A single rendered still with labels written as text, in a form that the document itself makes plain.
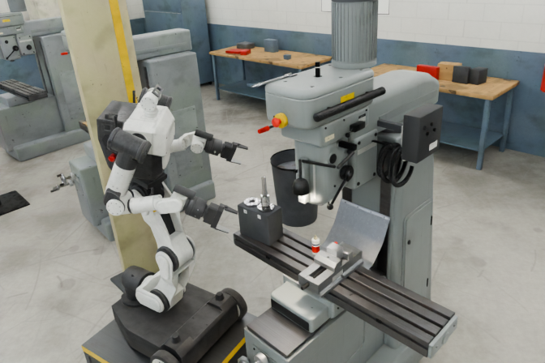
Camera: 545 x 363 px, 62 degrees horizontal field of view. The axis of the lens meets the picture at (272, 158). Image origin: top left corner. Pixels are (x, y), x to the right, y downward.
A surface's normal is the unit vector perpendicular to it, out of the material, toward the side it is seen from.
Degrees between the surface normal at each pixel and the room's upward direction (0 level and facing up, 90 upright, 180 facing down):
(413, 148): 90
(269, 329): 0
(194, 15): 90
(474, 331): 0
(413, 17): 90
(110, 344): 0
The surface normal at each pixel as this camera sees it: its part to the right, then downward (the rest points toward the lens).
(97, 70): 0.70, 0.25
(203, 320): -0.06, -0.91
